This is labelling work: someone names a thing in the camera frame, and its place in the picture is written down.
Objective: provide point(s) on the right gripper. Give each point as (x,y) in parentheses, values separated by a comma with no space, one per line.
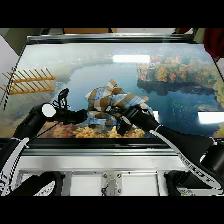
(124,111)

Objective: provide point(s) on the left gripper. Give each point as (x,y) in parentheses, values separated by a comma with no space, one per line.
(76,116)

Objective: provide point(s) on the checked shirt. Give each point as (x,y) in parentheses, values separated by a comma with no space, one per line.
(108,98)

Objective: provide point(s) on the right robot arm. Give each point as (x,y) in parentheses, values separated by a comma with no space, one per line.
(186,143)

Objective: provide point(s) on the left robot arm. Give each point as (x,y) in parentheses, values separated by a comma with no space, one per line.
(30,121)

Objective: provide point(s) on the red garment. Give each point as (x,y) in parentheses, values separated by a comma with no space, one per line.
(215,41)

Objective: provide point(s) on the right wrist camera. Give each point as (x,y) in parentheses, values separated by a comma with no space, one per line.
(123,126)

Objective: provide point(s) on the silver frame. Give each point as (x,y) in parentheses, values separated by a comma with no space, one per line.
(100,160)

